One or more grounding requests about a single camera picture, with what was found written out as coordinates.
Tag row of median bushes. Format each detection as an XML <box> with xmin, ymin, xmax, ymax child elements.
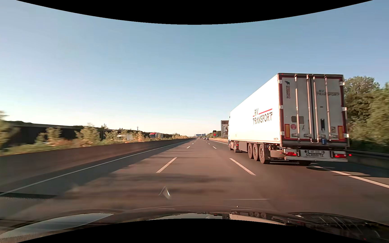
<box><xmin>0</xmin><ymin>111</ymin><xmax>190</xmax><ymax>158</ymax></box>

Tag grey asphalt road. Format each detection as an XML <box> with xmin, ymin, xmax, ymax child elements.
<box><xmin>0</xmin><ymin>138</ymin><xmax>389</xmax><ymax>233</ymax></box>

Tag metal guard rail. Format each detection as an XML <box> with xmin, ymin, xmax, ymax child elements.
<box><xmin>346</xmin><ymin>149</ymin><xmax>389</xmax><ymax>174</ymax></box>

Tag concrete median barrier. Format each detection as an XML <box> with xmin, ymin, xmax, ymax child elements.
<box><xmin>0</xmin><ymin>138</ymin><xmax>195</xmax><ymax>191</ymax></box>

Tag road markings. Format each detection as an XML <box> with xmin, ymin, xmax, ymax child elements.
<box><xmin>0</xmin><ymin>138</ymin><xmax>389</xmax><ymax>202</ymax></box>

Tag white articulated lorry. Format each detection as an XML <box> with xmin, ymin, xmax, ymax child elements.
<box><xmin>228</xmin><ymin>72</ymin><xmax>350</xmax><ymax>165</ymax></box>

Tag row of green trees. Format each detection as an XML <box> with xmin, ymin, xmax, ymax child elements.
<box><xmin>344</xmin><ymin>56</ymin><xmax>389</xmax><ymax>156</ymax></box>

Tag car's own bonnet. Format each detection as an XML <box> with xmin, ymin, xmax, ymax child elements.
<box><xmin>0</xmin><ymin>206</ymin><xmax>389</xmax><ymax>243</ymax></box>

